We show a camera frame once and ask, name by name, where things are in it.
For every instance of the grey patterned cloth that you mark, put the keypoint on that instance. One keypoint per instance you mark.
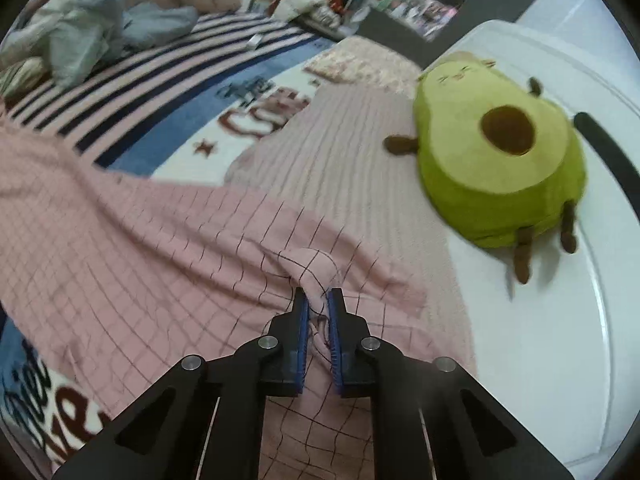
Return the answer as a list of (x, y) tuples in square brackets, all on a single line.
[(20, 77)]

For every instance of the pink checked pants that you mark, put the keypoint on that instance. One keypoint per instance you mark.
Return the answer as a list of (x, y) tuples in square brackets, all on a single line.
[(150, 240)]

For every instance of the small white object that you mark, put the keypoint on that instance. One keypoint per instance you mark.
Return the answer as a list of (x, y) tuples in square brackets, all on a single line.
[(255, 41)]

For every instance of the pink ribbed cloth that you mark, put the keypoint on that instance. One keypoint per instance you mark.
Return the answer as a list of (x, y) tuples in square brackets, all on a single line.
[(340, 160)]

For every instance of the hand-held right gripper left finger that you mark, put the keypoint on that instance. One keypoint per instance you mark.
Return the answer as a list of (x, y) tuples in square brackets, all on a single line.
[(301, 340)]

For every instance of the dark cluttered shelf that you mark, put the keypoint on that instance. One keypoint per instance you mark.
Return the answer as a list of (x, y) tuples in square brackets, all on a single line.
[(395, 25)]

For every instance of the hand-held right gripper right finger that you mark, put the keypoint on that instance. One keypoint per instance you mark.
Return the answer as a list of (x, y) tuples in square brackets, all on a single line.
[(333, 340)]

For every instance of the white bed sheet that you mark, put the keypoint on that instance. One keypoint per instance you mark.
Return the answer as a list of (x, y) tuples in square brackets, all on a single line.
[(550, 335)]

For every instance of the green avocado plush toy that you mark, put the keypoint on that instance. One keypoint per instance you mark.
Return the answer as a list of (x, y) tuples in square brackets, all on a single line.
[(500, 185)]

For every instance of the striped printed blanket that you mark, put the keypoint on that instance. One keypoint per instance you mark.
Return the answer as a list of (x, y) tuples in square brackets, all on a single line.
[(165, 85)]

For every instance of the beige floral pillow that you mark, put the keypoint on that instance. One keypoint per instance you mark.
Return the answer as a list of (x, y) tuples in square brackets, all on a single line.
[(365, 62)]

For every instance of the white cushion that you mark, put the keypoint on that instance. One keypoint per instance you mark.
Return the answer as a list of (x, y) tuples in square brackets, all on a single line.
[(295, 0)]

